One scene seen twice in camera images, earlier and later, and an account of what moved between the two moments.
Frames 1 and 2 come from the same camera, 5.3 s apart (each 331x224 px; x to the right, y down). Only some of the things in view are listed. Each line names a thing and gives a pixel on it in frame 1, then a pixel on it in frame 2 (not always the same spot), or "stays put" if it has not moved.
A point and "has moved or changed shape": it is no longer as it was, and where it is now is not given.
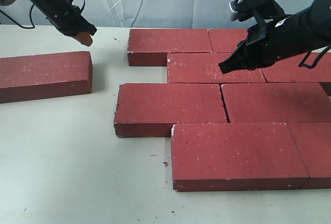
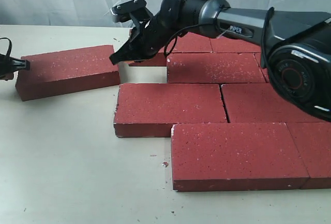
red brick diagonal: (149, 109) stays put
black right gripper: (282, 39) -> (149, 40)
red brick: (204, 68) stays put
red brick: (313, 140) stays put
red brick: (226, 40) stays put
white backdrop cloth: (173, 2) stays put
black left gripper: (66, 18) -> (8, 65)
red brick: (30, 77) has moved or changed shape
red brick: (276, 102) stays put
